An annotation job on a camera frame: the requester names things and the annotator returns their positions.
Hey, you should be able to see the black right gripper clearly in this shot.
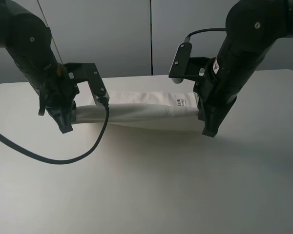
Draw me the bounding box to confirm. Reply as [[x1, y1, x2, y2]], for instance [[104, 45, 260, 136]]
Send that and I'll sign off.
[[194, 70, 237, 137]]

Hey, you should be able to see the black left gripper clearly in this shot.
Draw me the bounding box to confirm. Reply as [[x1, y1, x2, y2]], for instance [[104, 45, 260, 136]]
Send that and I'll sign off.
[[38, 70, 80, 134]]

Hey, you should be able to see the white towel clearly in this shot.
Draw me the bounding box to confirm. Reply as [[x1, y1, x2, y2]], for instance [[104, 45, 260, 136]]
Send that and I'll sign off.
[[72, 90, 206, 134]]

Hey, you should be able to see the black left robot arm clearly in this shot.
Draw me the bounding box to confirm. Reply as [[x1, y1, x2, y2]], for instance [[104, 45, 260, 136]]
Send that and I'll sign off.
[[0, 0, 79, 134]]

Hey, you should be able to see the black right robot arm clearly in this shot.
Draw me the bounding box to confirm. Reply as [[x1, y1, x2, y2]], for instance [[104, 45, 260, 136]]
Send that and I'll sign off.
[[196, 0, 293, 137]]

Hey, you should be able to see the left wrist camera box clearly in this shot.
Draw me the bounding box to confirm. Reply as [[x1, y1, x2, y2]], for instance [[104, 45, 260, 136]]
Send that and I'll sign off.
[[64, 63, 109, 110]]

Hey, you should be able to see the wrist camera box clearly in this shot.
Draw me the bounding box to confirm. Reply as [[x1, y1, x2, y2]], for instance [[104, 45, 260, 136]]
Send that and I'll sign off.
[[168, 42, 210, 84], [64, 63, 109, 110]]

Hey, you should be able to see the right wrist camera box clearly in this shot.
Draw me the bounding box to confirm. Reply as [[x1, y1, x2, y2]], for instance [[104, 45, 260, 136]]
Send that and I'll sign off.
[[168, 42, 210, 84]]

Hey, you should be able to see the black left camera cable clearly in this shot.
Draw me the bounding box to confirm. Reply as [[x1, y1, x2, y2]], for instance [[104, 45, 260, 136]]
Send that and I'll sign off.
[[0, 97, 110, 165]]

